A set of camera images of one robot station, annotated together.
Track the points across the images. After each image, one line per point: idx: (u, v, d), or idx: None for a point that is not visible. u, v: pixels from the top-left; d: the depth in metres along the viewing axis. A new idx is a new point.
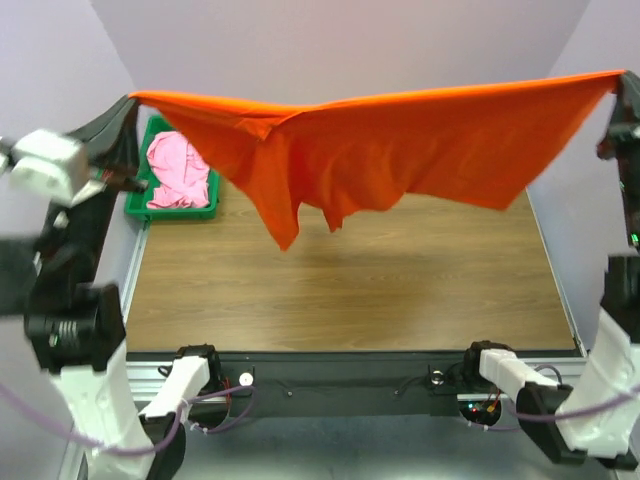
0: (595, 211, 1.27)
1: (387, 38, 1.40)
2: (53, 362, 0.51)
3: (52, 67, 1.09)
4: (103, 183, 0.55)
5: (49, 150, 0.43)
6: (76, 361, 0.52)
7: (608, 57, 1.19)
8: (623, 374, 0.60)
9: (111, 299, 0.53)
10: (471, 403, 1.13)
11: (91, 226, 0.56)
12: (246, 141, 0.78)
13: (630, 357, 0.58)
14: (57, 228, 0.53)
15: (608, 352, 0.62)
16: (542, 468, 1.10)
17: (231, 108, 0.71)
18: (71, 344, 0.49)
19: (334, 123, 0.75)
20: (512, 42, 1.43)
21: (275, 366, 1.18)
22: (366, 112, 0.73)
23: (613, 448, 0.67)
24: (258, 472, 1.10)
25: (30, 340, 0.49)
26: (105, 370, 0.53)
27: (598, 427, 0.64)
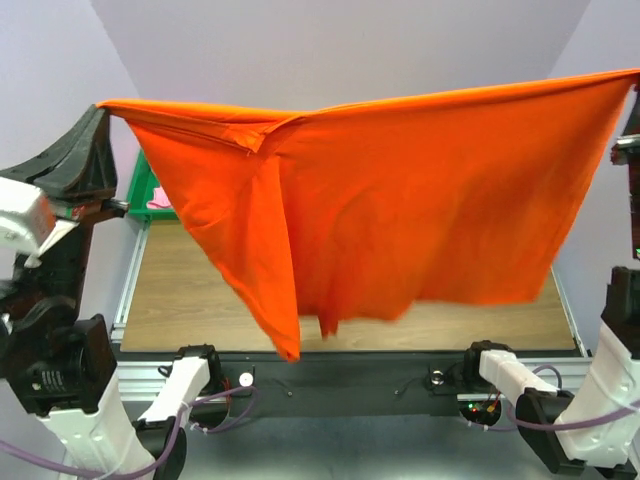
0: (596, 212, 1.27)
1: (387, 36, 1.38)
2: (40, 405, 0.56)
3: (50, 66, 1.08)
4: (75, 220, 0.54)
5: (2, 203, 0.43)
6: (66, 402, 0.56)
7: (612, 56, 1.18)
8: (623, 388, 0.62)
9: (96, 339, 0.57)
10: (471, 403, 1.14)
11: (67, 262, 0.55)
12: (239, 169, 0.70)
13: (630, 372, 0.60)
14: (29, 272, 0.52)
15: (608, 368, 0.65)
16: (542, 467, 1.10)
17: (217, 113, 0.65)
18: (58, 388, 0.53)
19: (332, 142, 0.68)
20: (514, 41, 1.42)
21: (275, 365, 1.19)
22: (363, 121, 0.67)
23: (610, 458, 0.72)
24: (258, 472, 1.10)
25: (15, 387, 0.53)
26: (97, 409, 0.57)
27: (597, 438, 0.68)
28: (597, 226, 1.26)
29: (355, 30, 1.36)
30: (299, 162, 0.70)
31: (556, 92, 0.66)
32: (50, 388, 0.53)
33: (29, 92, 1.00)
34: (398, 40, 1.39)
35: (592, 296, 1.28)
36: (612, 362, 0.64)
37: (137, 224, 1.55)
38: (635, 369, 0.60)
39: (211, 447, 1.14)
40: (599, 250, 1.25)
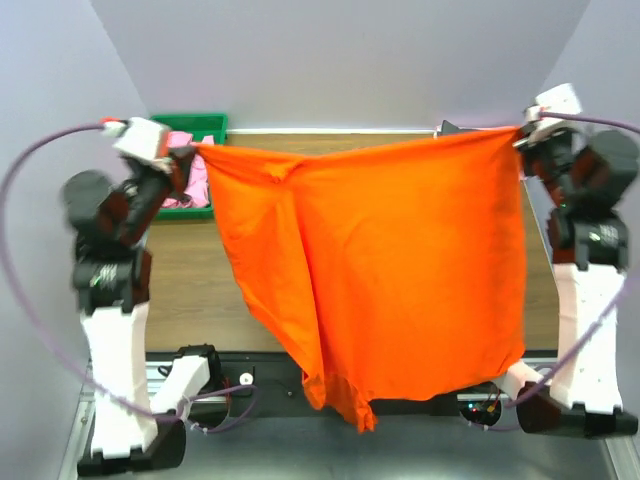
0: None
1: (388, 37, 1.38)
2: (90, 303, 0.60)
3: (51, 67, 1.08)
4: (170, 168, 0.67)
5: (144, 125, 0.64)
6: (109, 303, 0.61)
7: (613, 58, 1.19)
8: (583, 301, 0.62)
9: (145, 264, 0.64)
10: (471, 403, 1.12)
11: (146, 202, 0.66)
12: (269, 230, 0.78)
13: (580, 278, 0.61)
14: (128, 194, 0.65)
15: (563, 297, 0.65)
16: (541, 467, 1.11)
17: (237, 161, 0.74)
18: (110, 284, 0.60)
19: (329, 194, 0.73)
20: (515, 41, 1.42)
21: (275, 365, 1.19)
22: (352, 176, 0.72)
23: (604, 399, 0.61)
24: (258, 472, 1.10)
25: (77, 286, 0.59)
26: (131, 311, 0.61)
27: (581, 368, 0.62)
28: None
29: (354, 31, 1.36)
30: (314, 203, 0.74)
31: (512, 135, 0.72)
32: (115, 282, 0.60)
33: (30, 93, 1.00)
34: (398, 41, 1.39)
35: None
36: (567, 288, 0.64)
37: None
38: (585, 272, 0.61)
39: (210, 447, 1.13)
40: None
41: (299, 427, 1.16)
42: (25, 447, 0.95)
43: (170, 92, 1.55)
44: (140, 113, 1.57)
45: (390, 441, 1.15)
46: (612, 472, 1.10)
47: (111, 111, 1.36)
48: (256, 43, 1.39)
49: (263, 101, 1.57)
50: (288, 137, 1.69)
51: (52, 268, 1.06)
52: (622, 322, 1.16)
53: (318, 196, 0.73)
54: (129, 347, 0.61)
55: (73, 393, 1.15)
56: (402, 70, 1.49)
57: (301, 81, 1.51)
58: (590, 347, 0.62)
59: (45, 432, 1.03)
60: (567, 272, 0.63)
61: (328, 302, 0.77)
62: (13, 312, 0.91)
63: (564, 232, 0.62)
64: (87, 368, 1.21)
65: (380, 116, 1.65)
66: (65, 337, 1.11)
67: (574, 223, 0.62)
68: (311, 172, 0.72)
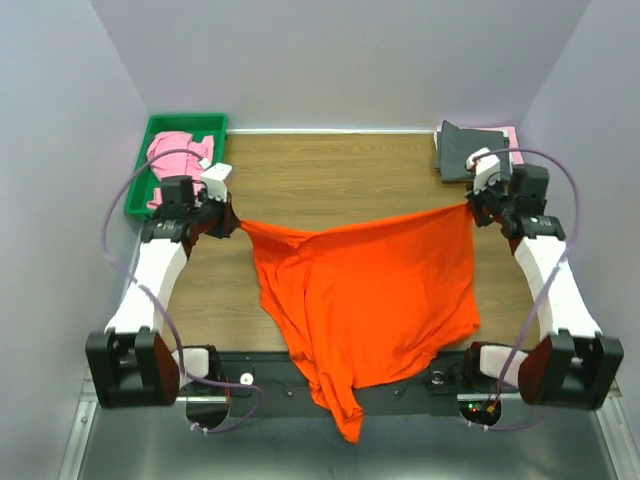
0: (595, 213, 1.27)
1: (387, 38, 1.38)
2: (150, 235, 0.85)
3: (51, 70, 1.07)
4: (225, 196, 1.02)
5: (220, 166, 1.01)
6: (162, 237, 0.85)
7: (614, 59, 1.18)
8: (539, 260, 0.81)
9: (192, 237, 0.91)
10: (471, 403, 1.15)
11: (207, 215, 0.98)
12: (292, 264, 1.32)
13: (529, 246, 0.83)
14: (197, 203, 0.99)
15: (529, 268, 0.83)
16: (541, 467, 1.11)
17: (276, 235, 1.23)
18: (169, 228, 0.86)
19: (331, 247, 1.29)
20: (516, 42, 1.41)
21: (276, 366, 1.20)
22: (344, 243, 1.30)
23: (584, 324, 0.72)
24: (259, 472, 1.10)
25: (146, 229, 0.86)
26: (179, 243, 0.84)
27: (556, 301, 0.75)
28: (596, 227, 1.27)
29: (354, 32, 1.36)
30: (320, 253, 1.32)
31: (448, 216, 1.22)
32: (172, 228, 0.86)
33: (30, 95, 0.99)
34: (398, 42, 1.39)
35: (591, 297, 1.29)
36: (524, 260, 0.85)
37: (137, 224, 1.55)
38: (531, 241, 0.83)
39: (210, 447, 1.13)
40: (598, 251, 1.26)
41: (299, 427, 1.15)
42: (26, 447, 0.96)
43: (170, 93, 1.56)
44: (140, 113, 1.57)
45: (391, 441, 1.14)
46: (612, 472, 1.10)
47: (111, 112, 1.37)
48: (256, 45, 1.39)
49: (262, 102, 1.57)
50: (288, 137, 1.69)
51: (52, 269, 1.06)
52: (621, 322, 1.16)
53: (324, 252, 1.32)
54: (165, 264, 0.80)
55: (73, 393, 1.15)
56: (402, 70, 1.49)
57: (301, 81, 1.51)
58: (554, 289, 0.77)
59: (46, 432, 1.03)
60: (525, 245, 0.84)
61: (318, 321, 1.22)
62: (13, 314, 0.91)
63: (511, 224, 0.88)
64: (87, 369, 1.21)
65: (380, 117, 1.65)
66: (65, 338, 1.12)
67: (518, 220, 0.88)
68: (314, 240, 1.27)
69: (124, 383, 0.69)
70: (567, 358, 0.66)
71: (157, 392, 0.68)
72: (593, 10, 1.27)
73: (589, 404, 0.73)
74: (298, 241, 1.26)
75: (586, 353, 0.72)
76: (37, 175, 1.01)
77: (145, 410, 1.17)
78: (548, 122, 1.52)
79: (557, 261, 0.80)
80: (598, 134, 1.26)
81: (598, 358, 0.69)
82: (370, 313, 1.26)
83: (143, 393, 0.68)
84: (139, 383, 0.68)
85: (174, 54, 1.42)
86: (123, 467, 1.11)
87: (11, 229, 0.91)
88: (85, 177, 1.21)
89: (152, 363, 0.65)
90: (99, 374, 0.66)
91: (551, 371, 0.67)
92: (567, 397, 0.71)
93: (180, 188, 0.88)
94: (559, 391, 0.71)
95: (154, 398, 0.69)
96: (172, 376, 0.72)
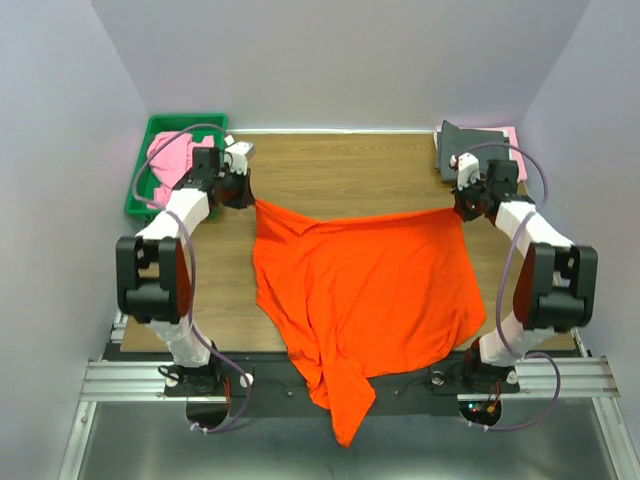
0: (595, 214, 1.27)
1: (388, 39, 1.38)
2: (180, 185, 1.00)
3: (51, 71, 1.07)
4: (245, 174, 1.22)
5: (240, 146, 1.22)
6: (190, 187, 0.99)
7: (614, 61, 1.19)
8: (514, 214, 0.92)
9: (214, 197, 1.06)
10: (471, 403, 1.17)
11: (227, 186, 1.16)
12: (295, 249, 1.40)
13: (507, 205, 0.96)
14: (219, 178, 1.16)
15: (509, 226, 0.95)
16: (541, 466, 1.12)
17: (285, 217, 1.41)
18: (197, 182, 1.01)
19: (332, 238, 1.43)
20: (516, 42, 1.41)
21: (277, 366, 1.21)
22: (347, 232, 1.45)
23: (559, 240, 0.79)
24: (259, 472, 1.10)
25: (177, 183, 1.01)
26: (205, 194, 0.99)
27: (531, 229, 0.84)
28: (596, 227, 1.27)
29: (354, 32, 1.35)
30: (325, 241, 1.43)
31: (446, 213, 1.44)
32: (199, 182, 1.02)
33: (29, 96, 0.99)
34: (398, 42, 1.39)
35: None
36: (504, 221, 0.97)
37: (137, 224, 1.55)
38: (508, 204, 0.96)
39: (210, 448, 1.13)
40: (598, 251, 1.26)
41: (299, 427, 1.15)
42: (26, 448, 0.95)
43: (170, 93, 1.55)
44: (140, 113, 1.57)
45: (391, 441, 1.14)
46: (612, 472, 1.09)
47: (111, 113, 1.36)
48: (257, 45, 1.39)
49: (263, 102, 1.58)
50: (288, 137, 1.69)
51: (52, 270, 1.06)
52: (621, 323, 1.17)
53: (328, 240, 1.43)
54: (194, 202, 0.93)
55: (73, 393, 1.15)
56: (403, 69, 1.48)
57: (300, 81, 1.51)
58: (532, 222, 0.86)
59: (46, 432, 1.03)
60: (503, 210, 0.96)
61: (317, 303, 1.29)
62: (13, 314, 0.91)
63: (490, 201, 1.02)
64: (87, 369, 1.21)
65: (379, 117, 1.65)
66: (65, 338, 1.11)
67: (494, 196, 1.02)
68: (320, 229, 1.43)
69: (142, 287, 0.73)
70: (545, 256, 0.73)
71: (172, 300, 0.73)
72: (594, 10, 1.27)
73: (581, 319, 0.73)
74: (304, 227, 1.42)
75: (567, 271, 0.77)
76: (37, 176, 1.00)
77: (144, 411, 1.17)
78: (548, 122, 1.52)
79: (527, 209, 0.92)
80: (598, 135, 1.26)
81: (576, 263, 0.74)
82: (367, 307, 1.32)
83: (159, 298, 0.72)
84: (157, 288, 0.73)
85: (174, 54, 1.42)
86: (123, 467, 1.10)
87: (11, 229, 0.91)
88: (84, 178, 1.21)
89: (173, 263, 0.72)
90: (124, 267, 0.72)
91: (535, 271, 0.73)
92: (558, 306, 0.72)
93: (210, 154, 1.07)
94: (549, 300, 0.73)
95: (167, 304, 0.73)
96: (184, 295, 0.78)
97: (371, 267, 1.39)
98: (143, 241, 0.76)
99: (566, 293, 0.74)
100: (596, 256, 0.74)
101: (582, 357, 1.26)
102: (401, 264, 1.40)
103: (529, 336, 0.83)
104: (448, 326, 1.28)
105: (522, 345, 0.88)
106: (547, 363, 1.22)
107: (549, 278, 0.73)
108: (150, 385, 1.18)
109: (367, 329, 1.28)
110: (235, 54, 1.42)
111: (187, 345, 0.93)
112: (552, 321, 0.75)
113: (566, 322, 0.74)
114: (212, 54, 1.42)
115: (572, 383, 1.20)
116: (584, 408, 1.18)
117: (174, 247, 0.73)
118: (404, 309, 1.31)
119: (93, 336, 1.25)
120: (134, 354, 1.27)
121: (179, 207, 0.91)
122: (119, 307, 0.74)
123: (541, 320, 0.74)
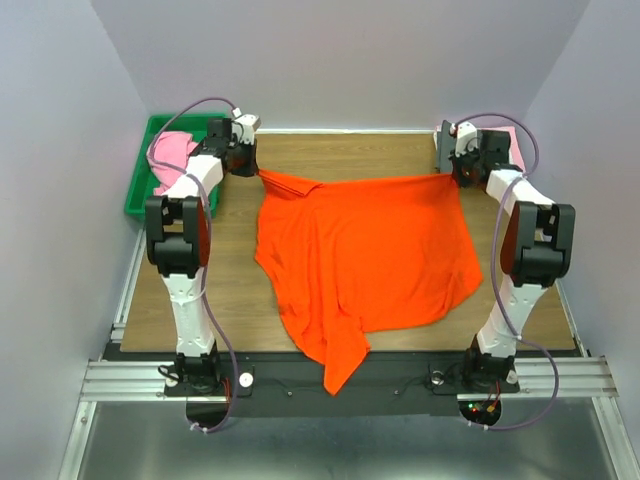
0: (595, 213, 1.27)
1: (387, 39, 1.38)
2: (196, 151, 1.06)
3: (50, 71, 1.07)
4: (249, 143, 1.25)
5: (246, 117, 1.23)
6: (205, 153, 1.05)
7: (614, 59, 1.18)
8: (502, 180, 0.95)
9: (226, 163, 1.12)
10: (471, 403, 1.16)
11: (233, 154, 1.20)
12: (298, 210, 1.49)
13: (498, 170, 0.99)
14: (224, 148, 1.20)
15: (497, 191, 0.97)
16: (541, 466, 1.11)
17: (289, 180, 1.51)
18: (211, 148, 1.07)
19: (335, 200, 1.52)
20: (516, 42, 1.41)
21: (275, 366, 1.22)
22: (348, 195, 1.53)
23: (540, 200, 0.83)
24: (259, 471, 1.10)
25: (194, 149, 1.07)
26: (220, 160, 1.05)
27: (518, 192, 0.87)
28: (595, 226, 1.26)
29: (354, 30, 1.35)
30: (328, 201, 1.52)
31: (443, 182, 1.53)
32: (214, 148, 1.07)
33: (28, 96, 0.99)
34: (398, 41, 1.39)
35: (589, 297, 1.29)
36: (493, 188, 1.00)
37: (137, 224, 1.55)
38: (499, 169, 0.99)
39: (210, 447, 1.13)
40: (597, 250, 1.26)
41: (299, 427, 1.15)
42: (25, 448, 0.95)
43: (170, 93, 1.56)
44: (140, 113, 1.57)
45: (391, 441, 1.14)
46: (612, 472, 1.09)
47: (111, 113, 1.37)
48: (256, 44, 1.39)
49: (262, 102, 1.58)
50: (287, 137, 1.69)
51: (51, 270, 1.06)
52: (620, 322, 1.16)
53: (331, 202, 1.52)
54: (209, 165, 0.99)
55: (73, 393, 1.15)
56: (402, 68, 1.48)
57: (300, 80, 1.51)
58: (520, 185, 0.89)
59: (46, 433, 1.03)
60: (494, 176, 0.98)
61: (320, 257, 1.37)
62: (13, 315, 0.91)
63: (481, 171, 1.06)
64: (87, 369, 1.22)
65: (379, 116, 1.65)
66: (65, 338, 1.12)
67: (484, 166, 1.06)
68: (322, 191, 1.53)
69: (168, 239, 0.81)
70: (529, 213, 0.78)
71: (195, 251, 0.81)
72: (593, 9, 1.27)
73: (560, 269, 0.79)
74: (308, 187, 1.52)
75: (549, 228, 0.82)
76: (36, 176, 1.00)
77: (142, 411, 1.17)
78: (547, 122, 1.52)
79: (515, 174, 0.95)
80: (598, 134, 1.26)
81: (556, 220, 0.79)
82: (365, 275, 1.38)
83: (183, 250, 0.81)
84: (181, 241, 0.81)
85: (174, 54, 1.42)
86: (123, 466, 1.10)
87: (10, 229, 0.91)
88: (84, 178, 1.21)
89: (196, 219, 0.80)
90: (151, 222, 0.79)
91: (520, 227, 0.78)
92: (540, 259, 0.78)
93: (223, 125, 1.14)
94: (532, 253, 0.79)
95: (190, 256, 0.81)
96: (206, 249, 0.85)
97: (370, 231, 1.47)
98: (167, 200, 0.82)
99: (546, 247, 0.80)
100: (574, 213, 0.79)
101: (582, 357, 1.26)
102: (399, 230, 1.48)
103: (522, 297, 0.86)
104: (443, 290, 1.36)
105: (517, 312, 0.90)
106: (547, 363, 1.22)
107: (532, 233, 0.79)
108: (149, 385, 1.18)
109: (366, 296, 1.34)
110: (235, 54, 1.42)
111: (193, 323, 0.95)
112: (535, 272, 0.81)
113: (547, 272, 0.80)
114: (211, 54, 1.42)
115: (572, 383, 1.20)
116: (584, 408, 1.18)
117: (196, 205, 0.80)
118: (401, 279, 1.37)
119: (93, 336, 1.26)
120: (134, 355, 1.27)
121: (196, 170, 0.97)
122: (146, 256, 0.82)
123: (525, 270, 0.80)
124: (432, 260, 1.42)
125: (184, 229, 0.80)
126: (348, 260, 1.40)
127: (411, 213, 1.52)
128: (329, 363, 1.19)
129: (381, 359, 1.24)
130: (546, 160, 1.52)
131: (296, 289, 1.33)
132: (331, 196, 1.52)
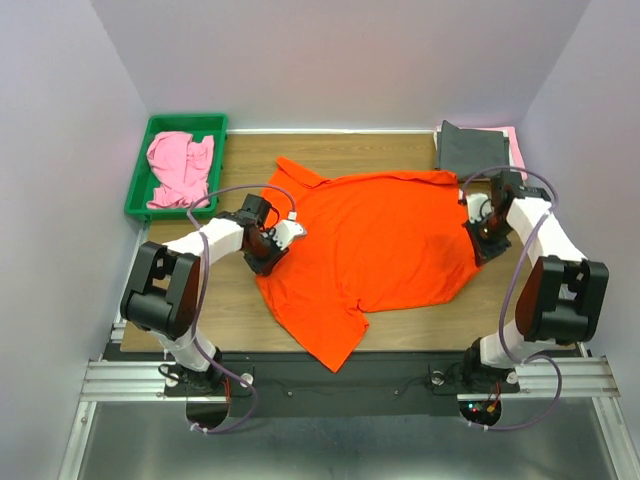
0: (596, 212, 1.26)
1: (385, 41, 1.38)
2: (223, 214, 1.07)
3: (50, 72, 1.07)
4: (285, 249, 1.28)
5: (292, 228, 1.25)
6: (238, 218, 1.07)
7: (613, 60, 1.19)
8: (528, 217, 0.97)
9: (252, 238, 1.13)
10: (471, 403, 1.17)
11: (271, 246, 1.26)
12: (306, 200, 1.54)
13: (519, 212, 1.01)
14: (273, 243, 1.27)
15: (521, 224, 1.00)
16: (539, 466, 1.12)
17: (302, 173, 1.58)
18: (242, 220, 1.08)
19: (341, 188, 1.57)
20: (517, 42, 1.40)
21: (276, 365, 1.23)
22: (354, 186, 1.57)
23: (571, 254, 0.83)
24: (258, 471, 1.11)
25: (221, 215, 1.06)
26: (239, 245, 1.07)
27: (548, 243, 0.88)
28: (596, 225, 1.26)
29: (353, 32, 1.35)
30: (334, 190, 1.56)
31: (444, 176, 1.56)
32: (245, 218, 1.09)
33: (26, 98, 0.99)
34: (397, 43, 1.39)
35: None
36: (516, 218, 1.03)
37: (137, 224, 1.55)
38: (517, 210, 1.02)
39: (211, 447, 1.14)
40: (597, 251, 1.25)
41: (299, 427, 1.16)
42: (25, 450, 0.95)
43: (170, 93, 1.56)
44: (140, 113, 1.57)
45: (391, 441, 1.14)
46: (612, 472, 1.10)
47: (112, 115, 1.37)
48: (255, 47, 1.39)
49: (261, 102, 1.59)
50: (287, 137, 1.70)
51: (51, 273, 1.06)
52: (621, 322, 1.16)
53: (337, 191, 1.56)
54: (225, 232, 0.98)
55: (73, 394, 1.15)
56: (402, 71, 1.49)
57: (301, 81, 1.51)
58: (546, 229, 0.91)
59: (47, 433, 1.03)
60: (517, 206, 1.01)
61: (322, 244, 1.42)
62: (9, 316, 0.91)
63: (504, 193, 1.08)
64: (87, 369, 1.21)
65: (378, 117, 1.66)
66: (65, 340, 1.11)
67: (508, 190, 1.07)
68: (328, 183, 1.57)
69: (148, 296, 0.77)
70: (553, 274, 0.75)
71: (171, 317, 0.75)
72: (593, 10, 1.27)
73: (583, 334, 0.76)
74: (316, 180, 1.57)
75: (575, 285, 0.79)
76: (35, 179, 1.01)
77: (143, 411, 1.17)
78: (548, 122, 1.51)
79: (544, 209, 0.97)
80: (596, 136, 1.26)
81: (585, 280, 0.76)
82: (365, 259, 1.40)
83: (161, 310, 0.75)
84: (161, 302, 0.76)
85: (174, 57, 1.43)
86: (125, 467, 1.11)
87: (6, 230, 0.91)
88: (86, 181, 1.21)
89: (183, 280, 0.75)
90: (141, 270, 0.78)
91: (542, 287, 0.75)
92: (559, 323, 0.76)
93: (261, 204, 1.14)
94: (550, 316, 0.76)
95: (164, 318, 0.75)
96: (188, 314, 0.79)
97: (373, 218, 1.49)
98: (166, 251, 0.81)
99: (571, 309, 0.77)
100: (606, 273, 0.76)
101: (583, 357, 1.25)
102: (400, 220, 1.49)
103: (529, 344, 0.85)
104: (443, 270, 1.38)
105: (523, 353, 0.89)
106: (547, 362, 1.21)
107: (553, 295, 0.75)
108: (150, 385, 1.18)
109: (366, 278, 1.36)
110: (234, 58, 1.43)
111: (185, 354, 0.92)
112: (554, 334, 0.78)
113: (568, 336, 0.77)
114: (211, 59, 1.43)
115: (572, 383, 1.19)
116: (585, 408, 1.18)
117: (191, 264, 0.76)
118: (402, 265, 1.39)
119: (93, 336, 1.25)
120: (135, 354, 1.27)
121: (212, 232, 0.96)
122: (121, 312, 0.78)
123: (542, 333, 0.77)
124: (434, 247, 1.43)
125: (169, 287, 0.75)
126: (350, 245, 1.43)
127: (413, 204, 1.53)
128: (327, 350, 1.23)
129: (383, 361, 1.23)
130: (546, 160, 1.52)
131: (295, 275, 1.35)
132: (338, 186, 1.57)
